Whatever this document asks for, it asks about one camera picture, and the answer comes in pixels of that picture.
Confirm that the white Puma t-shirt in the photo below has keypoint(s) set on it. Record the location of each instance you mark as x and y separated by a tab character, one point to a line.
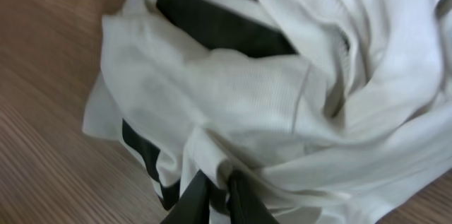
335	111

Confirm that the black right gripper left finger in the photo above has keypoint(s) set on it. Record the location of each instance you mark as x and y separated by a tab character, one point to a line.
193	206

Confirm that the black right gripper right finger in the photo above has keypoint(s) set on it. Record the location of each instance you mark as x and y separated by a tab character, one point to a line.
244	206

